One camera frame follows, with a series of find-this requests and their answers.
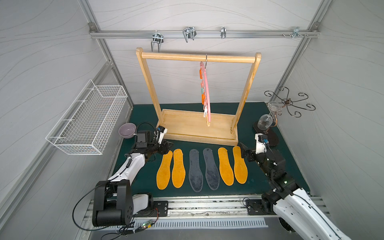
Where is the white clothes peg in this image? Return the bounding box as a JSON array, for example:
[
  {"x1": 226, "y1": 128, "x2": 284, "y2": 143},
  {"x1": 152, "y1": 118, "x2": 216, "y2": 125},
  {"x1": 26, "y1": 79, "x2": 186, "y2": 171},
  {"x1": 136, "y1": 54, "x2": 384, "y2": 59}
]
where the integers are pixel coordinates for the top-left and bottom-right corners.
[{"x1": 204, "y1": 106, "x2": 208, "y2": 118}]

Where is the metal hook clip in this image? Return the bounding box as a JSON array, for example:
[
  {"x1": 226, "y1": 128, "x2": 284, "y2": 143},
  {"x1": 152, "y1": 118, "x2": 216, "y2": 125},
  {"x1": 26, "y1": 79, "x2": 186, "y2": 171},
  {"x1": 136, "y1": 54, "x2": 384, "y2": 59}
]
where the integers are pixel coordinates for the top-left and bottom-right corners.
[
  {"x1": 151, "y1": 33, "x2": 164, "y2": 53},
  {"x1": 182, "y1": 27, "x2": 197, "y2": 43},
  {"x1": 221, "y1": 27, "x2": 227, "y2": 39},
  {"x1": 282, "y1": 27, "x2": 309, "y2": 39}
]

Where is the wooden clothes rack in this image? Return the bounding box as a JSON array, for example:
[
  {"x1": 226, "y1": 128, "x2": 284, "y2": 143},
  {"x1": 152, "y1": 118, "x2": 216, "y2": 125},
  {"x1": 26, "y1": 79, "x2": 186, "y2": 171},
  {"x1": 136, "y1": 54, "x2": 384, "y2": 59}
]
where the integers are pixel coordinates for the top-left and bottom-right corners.
[{"x1": 136, "y1": 48, "x2": 262, "y2": 146}]

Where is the metal glass holder stand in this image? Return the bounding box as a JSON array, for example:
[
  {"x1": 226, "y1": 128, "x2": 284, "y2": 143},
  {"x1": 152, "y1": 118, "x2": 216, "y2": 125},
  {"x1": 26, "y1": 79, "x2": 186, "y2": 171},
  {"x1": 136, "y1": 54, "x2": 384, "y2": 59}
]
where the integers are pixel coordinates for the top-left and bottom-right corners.
[{"x1": 252, "y1": 86, "x2": 316, "y2": 147}]

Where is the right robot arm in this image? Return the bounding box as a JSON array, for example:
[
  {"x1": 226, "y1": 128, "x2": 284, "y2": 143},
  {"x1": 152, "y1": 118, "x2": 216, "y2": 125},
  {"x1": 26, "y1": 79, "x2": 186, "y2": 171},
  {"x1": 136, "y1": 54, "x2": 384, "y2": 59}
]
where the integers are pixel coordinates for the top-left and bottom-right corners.
[{"x1": 238, "y1": 140, "x2": 350, "y2": 240}]

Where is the dark grey insole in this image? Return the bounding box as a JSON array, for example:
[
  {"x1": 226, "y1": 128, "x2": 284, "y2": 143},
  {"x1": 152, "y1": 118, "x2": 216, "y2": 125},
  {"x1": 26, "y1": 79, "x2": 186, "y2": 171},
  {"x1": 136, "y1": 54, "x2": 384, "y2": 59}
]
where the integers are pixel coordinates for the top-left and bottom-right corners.
[{"x1": 203, "y1": 148, "x2": 220, "y2": 191}]

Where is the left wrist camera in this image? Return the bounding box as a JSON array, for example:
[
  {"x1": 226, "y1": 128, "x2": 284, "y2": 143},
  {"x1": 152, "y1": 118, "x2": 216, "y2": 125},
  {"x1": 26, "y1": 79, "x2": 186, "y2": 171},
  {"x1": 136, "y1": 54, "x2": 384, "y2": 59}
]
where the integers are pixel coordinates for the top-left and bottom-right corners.
[{"x1": 156, "y1": 126, "x2": 167, "y2": 145}]

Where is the wine glass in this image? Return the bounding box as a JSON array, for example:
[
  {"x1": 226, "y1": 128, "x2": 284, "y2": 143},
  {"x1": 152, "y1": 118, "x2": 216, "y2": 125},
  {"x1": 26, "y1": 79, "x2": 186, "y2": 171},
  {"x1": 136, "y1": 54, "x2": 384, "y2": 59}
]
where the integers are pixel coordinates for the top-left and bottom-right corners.
[{"x1": 257, "y1": 102, "x2": 282, "y2": 133}]

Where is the pink plastic hanger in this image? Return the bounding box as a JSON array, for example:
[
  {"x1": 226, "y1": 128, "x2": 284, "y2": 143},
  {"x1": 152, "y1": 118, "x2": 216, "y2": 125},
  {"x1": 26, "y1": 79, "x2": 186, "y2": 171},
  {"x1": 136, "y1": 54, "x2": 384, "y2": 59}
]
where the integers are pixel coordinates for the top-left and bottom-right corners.
[{"x1": 199, "y1": 62, "x2": 211, "y2": 127}]

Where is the aluminium top rail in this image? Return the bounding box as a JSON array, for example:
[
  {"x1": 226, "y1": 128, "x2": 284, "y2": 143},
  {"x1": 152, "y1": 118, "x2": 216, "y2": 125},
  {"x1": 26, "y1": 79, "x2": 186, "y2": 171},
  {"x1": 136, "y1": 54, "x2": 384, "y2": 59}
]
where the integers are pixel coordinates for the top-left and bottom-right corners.
[{"x1": 90, "y1": 28, "x2": 321, "y2": 40}]

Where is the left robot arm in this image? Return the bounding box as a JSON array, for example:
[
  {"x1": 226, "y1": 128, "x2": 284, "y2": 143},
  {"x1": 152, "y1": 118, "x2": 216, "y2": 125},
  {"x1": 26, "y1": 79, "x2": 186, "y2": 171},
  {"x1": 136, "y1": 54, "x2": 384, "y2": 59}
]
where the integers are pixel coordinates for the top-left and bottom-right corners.
[{"x1": 92, "y1": 126, "x2": 173, "y2": 227}]

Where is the white wire basket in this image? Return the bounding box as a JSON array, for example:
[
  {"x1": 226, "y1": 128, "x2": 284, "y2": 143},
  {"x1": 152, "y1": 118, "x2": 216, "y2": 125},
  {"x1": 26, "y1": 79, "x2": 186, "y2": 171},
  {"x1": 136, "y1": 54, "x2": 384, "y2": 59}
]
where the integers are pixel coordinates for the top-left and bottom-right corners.
[{"x1": 46, "y1": 80, "x2": 128, "y2": 156}]

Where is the yellow insole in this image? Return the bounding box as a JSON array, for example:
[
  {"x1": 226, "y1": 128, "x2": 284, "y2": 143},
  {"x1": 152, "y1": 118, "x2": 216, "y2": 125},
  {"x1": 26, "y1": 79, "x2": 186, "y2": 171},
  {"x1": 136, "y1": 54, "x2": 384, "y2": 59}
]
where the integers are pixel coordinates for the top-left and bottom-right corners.
[
  {"x1": 218, "y1": 148, "x2": 234, "y2": 186},
  {"x1": 172, "y1": 149, "x2": 186, "y2": 189},
  {"x1": 233, "y1": 146, "x2": 248, "y2": 184},
  {"x1": 156, "y1": 151, "x2": 173, "y2": 190}
]

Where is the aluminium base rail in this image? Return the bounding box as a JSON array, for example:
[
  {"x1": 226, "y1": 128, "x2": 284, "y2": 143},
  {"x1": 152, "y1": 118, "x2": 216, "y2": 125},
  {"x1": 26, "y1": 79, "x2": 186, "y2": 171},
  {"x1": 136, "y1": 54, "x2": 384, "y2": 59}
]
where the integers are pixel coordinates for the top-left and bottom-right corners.
[{"x1": 83, "y1": 193, "x2": 331, "y2": 221}]

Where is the purple bowl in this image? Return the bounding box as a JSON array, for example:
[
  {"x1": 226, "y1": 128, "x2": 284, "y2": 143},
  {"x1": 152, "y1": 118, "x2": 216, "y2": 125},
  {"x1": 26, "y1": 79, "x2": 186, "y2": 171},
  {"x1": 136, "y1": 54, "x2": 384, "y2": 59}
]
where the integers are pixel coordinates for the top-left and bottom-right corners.
[{"x1": 118, "y1": 123, "x2": 137, "y2": 139}]

